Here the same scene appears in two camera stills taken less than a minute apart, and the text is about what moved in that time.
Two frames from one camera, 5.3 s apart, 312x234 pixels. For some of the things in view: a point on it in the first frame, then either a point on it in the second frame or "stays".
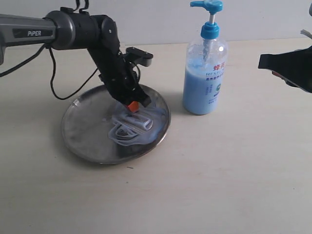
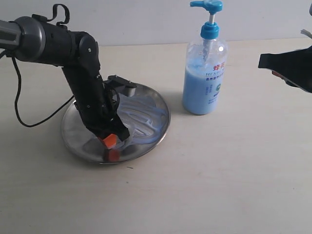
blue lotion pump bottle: x=205 y=63 stays
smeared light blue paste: x=132 y=128 stays
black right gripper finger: x=295 y=66 stays
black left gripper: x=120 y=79 to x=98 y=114
